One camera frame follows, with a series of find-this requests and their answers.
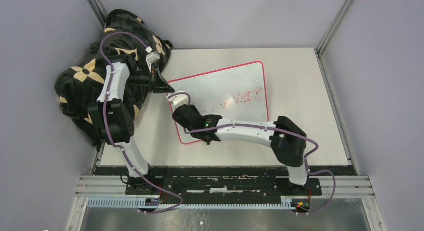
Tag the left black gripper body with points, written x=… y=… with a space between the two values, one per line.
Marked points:
x=143 y=78

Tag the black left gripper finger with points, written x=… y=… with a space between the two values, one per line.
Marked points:
x=159 y=80
x=163 y=89

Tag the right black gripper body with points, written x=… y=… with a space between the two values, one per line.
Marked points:
x=192 y=107

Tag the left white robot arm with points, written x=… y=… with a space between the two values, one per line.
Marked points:
x=110 y=117

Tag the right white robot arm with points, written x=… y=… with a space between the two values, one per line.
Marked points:
x=287 y=141

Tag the black floral blanket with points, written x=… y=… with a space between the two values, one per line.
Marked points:
x=81 y=85

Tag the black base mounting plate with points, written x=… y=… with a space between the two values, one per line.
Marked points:
x=216 y=185

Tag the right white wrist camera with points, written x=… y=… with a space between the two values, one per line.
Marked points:
x=178 y=98

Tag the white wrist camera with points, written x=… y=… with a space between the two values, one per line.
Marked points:
x=178 y=98
x=151 y=57

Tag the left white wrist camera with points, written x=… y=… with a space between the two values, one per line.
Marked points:
x=151 y=57

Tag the left corner aluminium post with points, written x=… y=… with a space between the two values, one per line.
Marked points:
x=99 y=11

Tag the corner aluminium post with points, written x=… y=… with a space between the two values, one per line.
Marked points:
x=332 y=30
x=99 y=11

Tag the aluminium rail frame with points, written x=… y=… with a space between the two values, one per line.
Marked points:
x=349 y=201

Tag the right corner aluminium post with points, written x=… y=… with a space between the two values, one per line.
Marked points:
x=332 y=30

